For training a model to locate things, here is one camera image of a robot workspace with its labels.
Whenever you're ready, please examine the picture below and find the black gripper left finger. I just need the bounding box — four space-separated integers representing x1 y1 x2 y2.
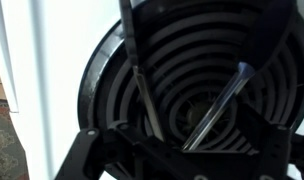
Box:
53 120 175 180

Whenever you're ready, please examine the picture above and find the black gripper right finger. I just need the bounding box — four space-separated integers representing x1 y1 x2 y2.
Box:
181 103 293 180

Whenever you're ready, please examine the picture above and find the white electric stove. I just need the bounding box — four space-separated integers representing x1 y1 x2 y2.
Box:
0 0 304 180

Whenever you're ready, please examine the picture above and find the black coil stove burner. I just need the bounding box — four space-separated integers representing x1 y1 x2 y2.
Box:
76 0 304 158

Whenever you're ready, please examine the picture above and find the grey patterned floor rug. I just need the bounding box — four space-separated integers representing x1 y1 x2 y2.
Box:
0 98 30 180

